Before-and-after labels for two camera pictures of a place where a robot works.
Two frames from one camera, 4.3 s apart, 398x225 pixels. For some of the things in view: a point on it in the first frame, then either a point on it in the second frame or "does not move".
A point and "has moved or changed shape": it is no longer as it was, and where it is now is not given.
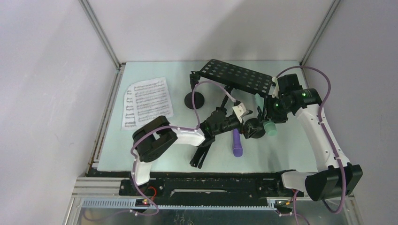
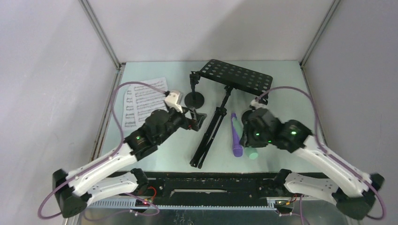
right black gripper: [270, 114] to [247, 138]
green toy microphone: [270, 126] has moved or changed shape
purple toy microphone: [237, 148] does not move
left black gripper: [241, 127] to [195, 123]
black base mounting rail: [211, 188] does not move
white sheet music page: [151, 99] does not move
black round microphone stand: [199, 98] does not move
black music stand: [231, 74] does not move
